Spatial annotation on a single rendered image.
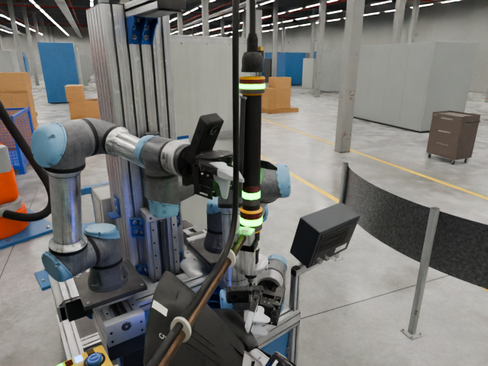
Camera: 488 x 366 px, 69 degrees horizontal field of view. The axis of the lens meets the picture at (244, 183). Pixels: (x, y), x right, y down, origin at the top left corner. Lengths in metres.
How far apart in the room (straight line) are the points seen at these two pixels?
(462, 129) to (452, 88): 3.70
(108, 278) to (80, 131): 0.57
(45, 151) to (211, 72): 1.79
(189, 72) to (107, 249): 1.57
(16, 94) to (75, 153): 7.47
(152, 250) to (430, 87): 9.45
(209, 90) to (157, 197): 1.92
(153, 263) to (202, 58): 1.57
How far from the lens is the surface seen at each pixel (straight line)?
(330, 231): 1.43
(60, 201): 1.20
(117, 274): 1.44
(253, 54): 0.61
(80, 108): 9.87
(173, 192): 0.86
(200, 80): 2.67
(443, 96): 10.84
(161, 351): 0.42
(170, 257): 1.63
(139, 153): 0.86
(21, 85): 8.51
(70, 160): 1.12
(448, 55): 10.74
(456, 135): 7.48
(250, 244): 0.65
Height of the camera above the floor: 1.84
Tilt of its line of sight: 19 degrees down
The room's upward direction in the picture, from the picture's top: straight up
